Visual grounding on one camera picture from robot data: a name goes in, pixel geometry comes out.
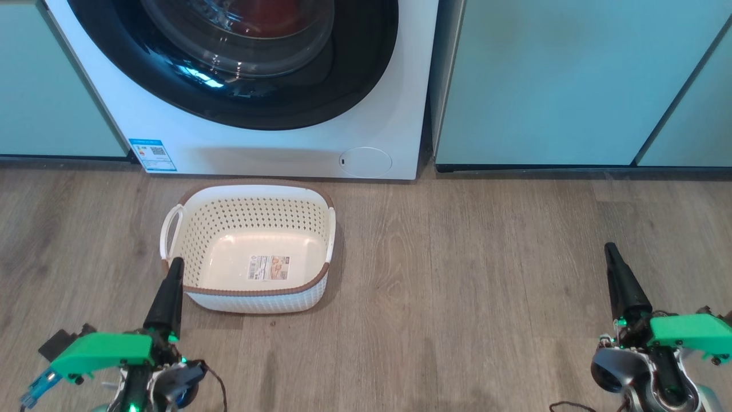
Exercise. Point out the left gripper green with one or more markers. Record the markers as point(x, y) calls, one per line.
point(103, 349)

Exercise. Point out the red garment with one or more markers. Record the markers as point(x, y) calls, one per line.
point(269, 14)

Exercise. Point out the round white filter cover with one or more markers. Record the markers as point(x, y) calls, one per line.
point(366, 162)

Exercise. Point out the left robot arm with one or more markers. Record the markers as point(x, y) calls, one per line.
point(143, 403)

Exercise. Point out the blue energy label sticker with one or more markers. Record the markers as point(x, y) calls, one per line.
point(152, 155)

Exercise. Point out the blue camera connector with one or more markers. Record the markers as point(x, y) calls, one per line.
point(39, 389)

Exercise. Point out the white front-load washing machine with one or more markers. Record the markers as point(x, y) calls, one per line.
point(257, 149)

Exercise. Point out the pale green cabinet panel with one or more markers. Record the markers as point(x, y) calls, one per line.
point(543, 86)
point(697, 114)
point(46, 86)

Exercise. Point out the round dark washer door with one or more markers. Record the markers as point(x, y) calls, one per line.
point(354, 68)

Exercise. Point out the white perforated laundry basket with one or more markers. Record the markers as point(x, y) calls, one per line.
point(257, 240)

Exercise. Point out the basket product label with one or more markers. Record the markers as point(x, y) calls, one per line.
point(268, 268)

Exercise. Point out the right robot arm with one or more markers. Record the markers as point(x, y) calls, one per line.
point(675, 403)

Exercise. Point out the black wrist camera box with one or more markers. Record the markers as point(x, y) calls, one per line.
point(57, 343)

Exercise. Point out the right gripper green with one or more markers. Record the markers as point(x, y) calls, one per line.
point(686, 332)

